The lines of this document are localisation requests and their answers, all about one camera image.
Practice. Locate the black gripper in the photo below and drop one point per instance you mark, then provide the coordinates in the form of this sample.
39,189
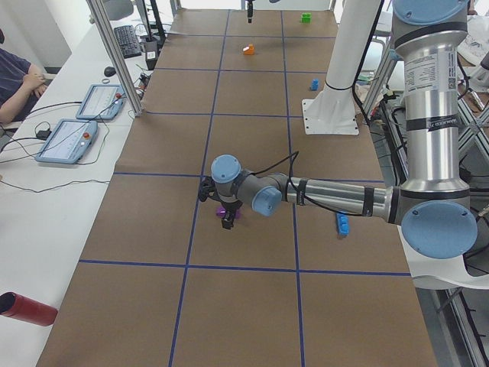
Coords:
228,207

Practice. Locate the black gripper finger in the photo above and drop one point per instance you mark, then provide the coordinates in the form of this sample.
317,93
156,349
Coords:
250,10

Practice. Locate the purple trapezoid block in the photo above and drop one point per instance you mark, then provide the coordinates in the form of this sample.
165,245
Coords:
220,212

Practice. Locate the orange trapezoid block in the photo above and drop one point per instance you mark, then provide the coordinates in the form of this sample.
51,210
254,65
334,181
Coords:
249,50

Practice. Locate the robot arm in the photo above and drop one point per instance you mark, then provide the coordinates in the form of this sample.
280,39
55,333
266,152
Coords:
428,199

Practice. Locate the green double block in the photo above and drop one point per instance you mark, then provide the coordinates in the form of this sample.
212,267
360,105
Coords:
306,18

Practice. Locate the small blue block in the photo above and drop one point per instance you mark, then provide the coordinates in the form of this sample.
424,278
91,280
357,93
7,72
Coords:
314,85

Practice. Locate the long blue block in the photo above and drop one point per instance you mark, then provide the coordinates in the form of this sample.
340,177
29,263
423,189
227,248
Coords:
342,224

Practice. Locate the black keyboard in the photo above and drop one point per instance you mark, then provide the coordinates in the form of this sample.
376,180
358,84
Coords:
127,41

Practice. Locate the black computer mouse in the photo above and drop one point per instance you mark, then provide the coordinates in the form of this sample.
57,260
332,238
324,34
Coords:
109,71

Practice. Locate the far teach pendant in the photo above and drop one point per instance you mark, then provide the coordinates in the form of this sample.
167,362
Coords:
102,101

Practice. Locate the teach pendant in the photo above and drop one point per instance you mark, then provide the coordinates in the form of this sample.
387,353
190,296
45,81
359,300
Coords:
68,142
102,101

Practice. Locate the near teach pendant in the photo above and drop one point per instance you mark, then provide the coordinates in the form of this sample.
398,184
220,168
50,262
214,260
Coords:
68,142

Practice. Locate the red cylinder bottle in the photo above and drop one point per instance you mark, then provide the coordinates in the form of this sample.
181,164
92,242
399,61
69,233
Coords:
26,309

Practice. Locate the seated person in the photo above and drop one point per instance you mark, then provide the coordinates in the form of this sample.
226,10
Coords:
22,84

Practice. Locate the white central pedestal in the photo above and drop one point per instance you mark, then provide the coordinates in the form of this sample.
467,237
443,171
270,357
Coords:
332,112

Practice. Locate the aluminium frame post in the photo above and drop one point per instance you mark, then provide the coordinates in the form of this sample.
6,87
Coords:
106,32

